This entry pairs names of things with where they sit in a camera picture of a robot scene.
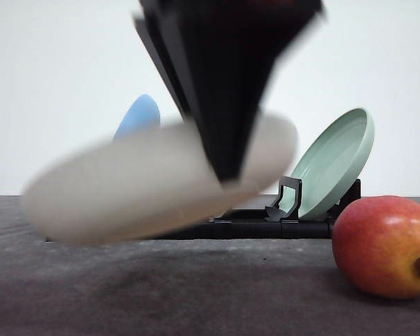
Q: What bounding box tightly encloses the red pomegranate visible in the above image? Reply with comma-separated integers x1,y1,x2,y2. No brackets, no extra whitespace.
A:
332,195,420,299

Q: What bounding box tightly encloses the green plate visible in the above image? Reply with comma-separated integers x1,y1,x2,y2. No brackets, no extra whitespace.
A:
280,108,375,220

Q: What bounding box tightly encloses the white plate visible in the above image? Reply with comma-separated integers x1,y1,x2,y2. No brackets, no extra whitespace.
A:
21,115,298,245

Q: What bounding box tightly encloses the blue plate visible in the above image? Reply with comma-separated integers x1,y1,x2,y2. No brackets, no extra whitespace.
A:
113,94,161,139

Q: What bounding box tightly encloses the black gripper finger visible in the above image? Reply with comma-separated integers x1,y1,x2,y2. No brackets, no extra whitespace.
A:
134,0,326,183

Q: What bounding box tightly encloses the black plate rack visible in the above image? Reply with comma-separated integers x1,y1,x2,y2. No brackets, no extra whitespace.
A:
148,176,362,240

